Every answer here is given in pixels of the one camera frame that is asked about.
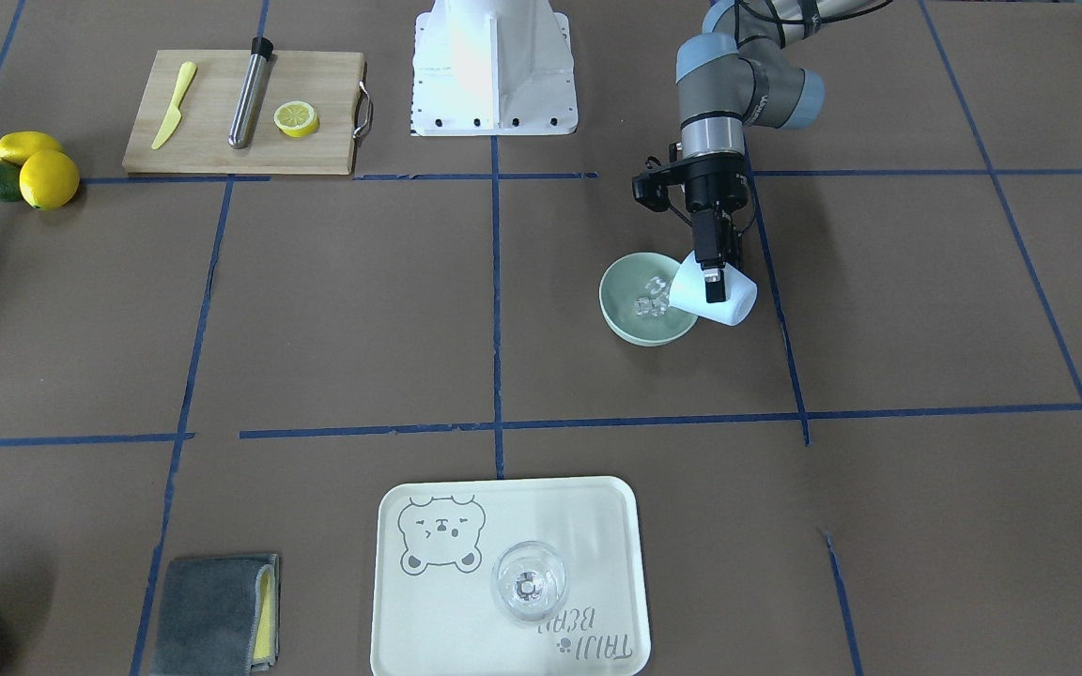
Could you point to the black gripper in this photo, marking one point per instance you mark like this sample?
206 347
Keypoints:
716 187

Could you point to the light blue plastic cup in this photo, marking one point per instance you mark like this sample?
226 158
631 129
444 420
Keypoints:
728 303

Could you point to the green ceramic bowl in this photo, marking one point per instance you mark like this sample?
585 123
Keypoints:
634 297

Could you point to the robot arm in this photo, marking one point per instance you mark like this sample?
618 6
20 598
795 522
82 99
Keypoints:
732 76

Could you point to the clear wine glass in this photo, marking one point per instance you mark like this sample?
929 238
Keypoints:
530 581

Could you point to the wooden cutting board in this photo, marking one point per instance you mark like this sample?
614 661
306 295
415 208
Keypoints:
330 81

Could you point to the cream bear serving tray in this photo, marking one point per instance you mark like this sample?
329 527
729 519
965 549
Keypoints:
434 607

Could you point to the halved lemon slice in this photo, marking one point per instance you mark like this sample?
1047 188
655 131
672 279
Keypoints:
296 119

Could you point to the steel cylinder tool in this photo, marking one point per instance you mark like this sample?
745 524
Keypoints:
243 125

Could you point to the yellow plastic knife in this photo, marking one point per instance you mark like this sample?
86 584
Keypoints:
173 114

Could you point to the folded grey cloth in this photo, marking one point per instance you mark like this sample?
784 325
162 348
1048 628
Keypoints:
219 616

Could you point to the large yellow lemon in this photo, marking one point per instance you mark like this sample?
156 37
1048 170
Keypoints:
48 180

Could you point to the small yellow lemon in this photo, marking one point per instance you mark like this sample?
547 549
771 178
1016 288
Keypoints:
18 147

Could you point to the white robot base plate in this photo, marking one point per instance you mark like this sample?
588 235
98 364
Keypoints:
493 68

